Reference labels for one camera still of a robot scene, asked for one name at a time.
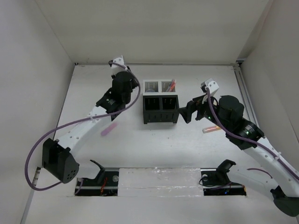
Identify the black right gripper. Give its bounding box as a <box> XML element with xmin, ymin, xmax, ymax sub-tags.
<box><xmin>177</xmin><ymin>91</ymin><xmax>230</xmax><ymax>131</ymax></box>

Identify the clear jar of paperclips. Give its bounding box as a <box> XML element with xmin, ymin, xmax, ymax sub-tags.
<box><xmin>146</xmin><ymin>88</ymin><xmax>156</xmax><ymax>92</ymax></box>

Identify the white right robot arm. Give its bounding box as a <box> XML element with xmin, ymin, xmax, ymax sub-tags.
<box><xmin>178</xmin><ymin>95</ymin><xmax>299</xmax><ymax>217</ymax></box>

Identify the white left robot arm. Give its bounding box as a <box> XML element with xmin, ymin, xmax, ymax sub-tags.
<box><xmin>42</xmin><ymin>70</ymin><xmax>140</xmax><ymax>184</ymax></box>

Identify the black slotted organizer box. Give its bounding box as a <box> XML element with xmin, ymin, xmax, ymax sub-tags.
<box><xmin>143</xmin><ymin>95</ymin><xmax>179</xmax><ymax>124</ymax></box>

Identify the orange capped clear marker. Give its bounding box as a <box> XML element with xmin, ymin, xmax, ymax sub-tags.
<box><xmin>202</xmin><ymin>126</ymin><xmax>221</xmax><ymax>133</ymax></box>

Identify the white slotted organizer box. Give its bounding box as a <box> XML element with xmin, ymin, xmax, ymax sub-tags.
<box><xmin>142</xmin><ymin>79</ymin><xmax>177</xmax><ymax>96</ymax></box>

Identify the pink highlighter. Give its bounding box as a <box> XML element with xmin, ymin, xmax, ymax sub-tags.
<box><xmin>100</xmin><ymin>123</ymin><xmax>118</xmax><ymax>137</ymax></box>

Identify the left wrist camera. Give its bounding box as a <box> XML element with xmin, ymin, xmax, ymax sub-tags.
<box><xmin>108</xmin><ymin>55</ymin><xmax>128</xmax><ymax>70</ymax></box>

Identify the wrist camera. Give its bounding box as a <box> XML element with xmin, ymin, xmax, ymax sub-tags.
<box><xmin>108</xmin><ymin>55</ymin><xmax>128</xmax><ymax>70</ymax></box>
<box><xmin>201</xmin><ymin>78</ymin><xmax>219</xmax><ymax>96</ymax></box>

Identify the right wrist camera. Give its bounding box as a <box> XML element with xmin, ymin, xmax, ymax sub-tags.
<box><xmin>201</xmin><ymin>78</ymin><xmax>219</xmax><ymax>96</ymax></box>

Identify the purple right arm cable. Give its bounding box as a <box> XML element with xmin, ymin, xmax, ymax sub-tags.
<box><xmin>205</xmin><ymin>87</ymin><xmax>299</xmax><ymax>185</ymax></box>

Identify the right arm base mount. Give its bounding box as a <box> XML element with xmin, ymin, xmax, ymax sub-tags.
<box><xmin>199</xmin><ymin>160</ymin><xmax>247</xmax><ymax>196</ymax></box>

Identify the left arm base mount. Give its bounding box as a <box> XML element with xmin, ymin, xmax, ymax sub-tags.
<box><xmin>74</xmin><ymin>160</ymin><xmax>120</xmax><ymax>196</ymax></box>

